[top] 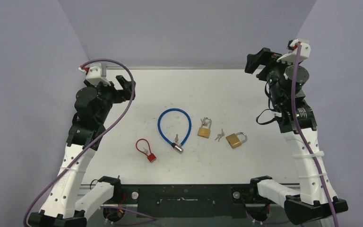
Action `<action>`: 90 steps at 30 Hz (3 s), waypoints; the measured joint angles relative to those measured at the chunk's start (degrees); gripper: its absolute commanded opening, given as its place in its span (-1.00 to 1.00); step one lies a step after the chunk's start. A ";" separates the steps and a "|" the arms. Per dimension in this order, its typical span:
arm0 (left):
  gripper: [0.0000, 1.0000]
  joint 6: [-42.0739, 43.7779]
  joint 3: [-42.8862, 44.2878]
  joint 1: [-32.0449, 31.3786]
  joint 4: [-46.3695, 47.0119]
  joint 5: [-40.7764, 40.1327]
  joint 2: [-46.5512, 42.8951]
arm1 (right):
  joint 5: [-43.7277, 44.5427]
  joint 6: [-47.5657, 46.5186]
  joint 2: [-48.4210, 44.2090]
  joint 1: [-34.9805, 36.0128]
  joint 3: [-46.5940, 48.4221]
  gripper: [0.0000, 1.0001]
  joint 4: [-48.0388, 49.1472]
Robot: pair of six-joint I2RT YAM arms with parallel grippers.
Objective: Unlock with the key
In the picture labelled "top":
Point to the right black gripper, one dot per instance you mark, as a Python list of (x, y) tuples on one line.
[(263, 67)]

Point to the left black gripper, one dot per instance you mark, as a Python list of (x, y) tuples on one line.
[(121, 95)]

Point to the silver keys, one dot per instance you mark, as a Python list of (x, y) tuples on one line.
[(205, 121), (220, 135)]

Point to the brass padlock long shackle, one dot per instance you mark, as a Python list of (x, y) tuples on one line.
[(204, 131)]

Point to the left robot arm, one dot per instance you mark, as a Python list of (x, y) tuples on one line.
[(93, 104)]

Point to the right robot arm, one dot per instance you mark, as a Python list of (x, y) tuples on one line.
[(316, 198)]

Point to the blue lock keys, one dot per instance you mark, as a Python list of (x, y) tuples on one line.
[(176, 140)]

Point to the loose silver keys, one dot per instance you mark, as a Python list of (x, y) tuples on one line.
[(220, 135)]

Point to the brass padlock short shackle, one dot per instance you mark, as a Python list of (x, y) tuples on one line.
[(236, 139)]

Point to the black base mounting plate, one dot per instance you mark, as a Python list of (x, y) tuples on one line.
[(190, 200)]

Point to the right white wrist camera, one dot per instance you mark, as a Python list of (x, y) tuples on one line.
[(299, 50)]

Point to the red cable padlock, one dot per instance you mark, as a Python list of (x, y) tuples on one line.
[(151, 156)]

